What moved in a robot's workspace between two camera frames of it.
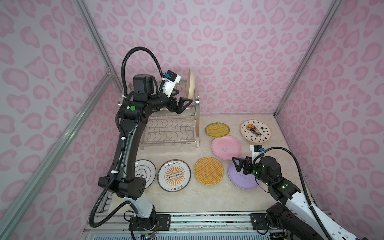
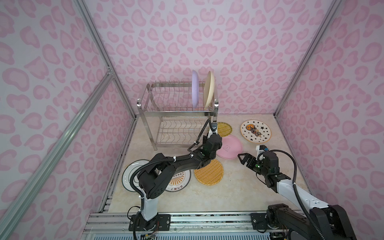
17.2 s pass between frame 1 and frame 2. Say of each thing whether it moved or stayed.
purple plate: moved
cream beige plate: moved
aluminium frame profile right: stayed
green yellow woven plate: stayed
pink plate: stayed
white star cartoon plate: stayed
